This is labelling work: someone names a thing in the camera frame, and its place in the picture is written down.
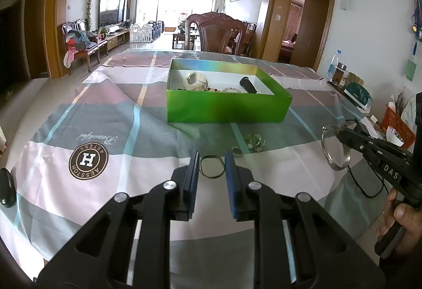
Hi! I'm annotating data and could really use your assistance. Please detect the thin black bangle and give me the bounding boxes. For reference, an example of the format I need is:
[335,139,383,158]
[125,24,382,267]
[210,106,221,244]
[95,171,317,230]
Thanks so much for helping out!
[200,155,225,179]

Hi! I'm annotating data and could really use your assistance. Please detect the black wrist watch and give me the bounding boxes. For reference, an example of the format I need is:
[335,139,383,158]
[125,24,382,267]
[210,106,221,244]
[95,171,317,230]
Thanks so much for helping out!
[239,77,260,94]

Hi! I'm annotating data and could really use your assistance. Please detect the green jewelry box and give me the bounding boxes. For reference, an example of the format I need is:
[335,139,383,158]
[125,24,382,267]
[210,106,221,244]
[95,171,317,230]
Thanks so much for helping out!
[166,58,292,123]

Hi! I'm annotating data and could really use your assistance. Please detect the right hand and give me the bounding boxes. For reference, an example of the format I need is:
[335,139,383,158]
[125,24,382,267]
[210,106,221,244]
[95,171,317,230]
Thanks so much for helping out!
[376,187,422,255]

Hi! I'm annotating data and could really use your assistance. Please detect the orange plastic basket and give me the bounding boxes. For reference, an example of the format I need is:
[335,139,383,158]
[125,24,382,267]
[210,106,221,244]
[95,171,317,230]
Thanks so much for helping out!
[381,106,416,149]

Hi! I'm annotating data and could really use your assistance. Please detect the green white pouch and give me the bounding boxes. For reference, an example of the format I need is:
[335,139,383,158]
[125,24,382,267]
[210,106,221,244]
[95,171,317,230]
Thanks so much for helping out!
[343,82,372,110]

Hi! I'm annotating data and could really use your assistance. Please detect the checkered tablecloth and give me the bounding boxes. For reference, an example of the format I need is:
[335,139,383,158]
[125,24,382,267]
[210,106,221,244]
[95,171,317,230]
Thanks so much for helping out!
[1,50,386,278]

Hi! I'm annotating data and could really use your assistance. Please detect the glass jar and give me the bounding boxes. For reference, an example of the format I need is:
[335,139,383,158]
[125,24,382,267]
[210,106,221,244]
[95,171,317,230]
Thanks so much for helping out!
[331,62,347,85]

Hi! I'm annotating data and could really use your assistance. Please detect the clear water bottle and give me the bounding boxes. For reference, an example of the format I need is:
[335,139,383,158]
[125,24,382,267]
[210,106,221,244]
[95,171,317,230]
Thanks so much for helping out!
[326,50,342,81]

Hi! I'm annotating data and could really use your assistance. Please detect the black oval case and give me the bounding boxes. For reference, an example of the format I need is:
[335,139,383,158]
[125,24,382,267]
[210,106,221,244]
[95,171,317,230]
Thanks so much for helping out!
[0,168,16,208]

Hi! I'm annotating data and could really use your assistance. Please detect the wooden tv cabinet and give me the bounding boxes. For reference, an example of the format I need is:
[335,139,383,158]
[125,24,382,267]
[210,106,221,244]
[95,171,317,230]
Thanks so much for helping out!
[101,28,130,52]

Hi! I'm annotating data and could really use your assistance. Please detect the wooden armchair with clothes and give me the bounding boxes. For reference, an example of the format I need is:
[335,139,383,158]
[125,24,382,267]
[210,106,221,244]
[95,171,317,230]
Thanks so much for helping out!
[61,19,107,74]

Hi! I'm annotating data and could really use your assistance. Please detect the white baby fence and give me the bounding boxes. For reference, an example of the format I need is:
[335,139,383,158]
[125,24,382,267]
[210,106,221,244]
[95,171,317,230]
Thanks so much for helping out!
[130,24,153,43]

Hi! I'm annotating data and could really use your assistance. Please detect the dark wooden dining chair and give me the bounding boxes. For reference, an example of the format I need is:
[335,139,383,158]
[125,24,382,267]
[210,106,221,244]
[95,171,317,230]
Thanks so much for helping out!
[184,12,257,56]

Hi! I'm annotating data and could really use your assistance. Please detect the flat screen television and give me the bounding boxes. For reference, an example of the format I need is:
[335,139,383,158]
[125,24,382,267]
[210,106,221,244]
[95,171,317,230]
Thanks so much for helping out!
[98,0,126,28]

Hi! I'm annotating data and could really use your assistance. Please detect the brown bead bracelet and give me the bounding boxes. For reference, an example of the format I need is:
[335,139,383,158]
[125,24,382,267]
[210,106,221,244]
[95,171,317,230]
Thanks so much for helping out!
[172,87,226,93]

